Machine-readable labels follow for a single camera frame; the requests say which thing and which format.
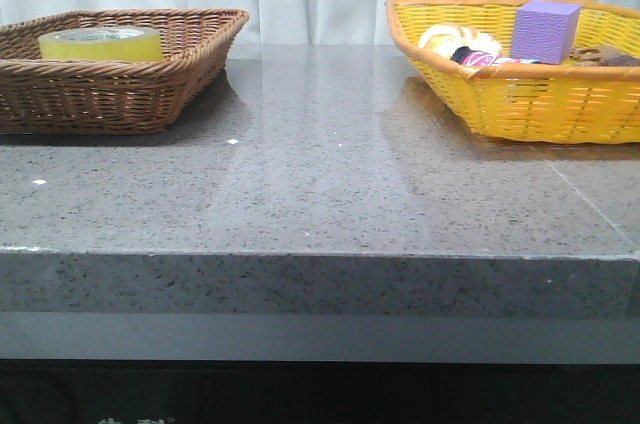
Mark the yellow packing tape roll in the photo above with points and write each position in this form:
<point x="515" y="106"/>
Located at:
<point x="114" y="43"/>

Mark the croissant bread toy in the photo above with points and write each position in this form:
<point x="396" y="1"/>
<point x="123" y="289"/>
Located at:
<point x="445" y="39"/>

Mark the dark pink labelled can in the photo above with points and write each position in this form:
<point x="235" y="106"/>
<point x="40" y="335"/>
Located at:
<point x="468" y="57"/>

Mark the yellow woven plastic basket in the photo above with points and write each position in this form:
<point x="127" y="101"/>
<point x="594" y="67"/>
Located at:
<point x="562" y="104"/>

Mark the purple foam cube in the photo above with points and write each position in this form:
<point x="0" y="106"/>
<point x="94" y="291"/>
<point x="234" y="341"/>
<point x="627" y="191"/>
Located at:
<point x="545" y="31"/>

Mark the brown wicker basket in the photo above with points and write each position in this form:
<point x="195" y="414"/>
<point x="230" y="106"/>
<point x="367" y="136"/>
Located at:
<point x="108" y="97"/>

